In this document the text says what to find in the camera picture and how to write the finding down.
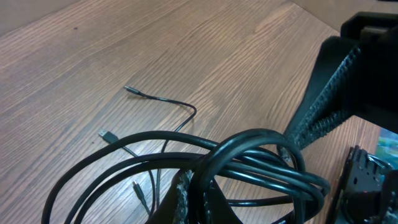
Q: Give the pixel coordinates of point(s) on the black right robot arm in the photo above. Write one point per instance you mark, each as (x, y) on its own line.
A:
(367, 188)

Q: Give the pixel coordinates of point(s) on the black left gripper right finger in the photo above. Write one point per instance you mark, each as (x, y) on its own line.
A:
(217, 209)

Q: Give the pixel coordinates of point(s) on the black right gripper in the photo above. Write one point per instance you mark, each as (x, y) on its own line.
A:
(373, 93)

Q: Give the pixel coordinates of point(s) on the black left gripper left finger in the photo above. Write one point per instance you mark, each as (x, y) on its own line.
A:
(174, 207)

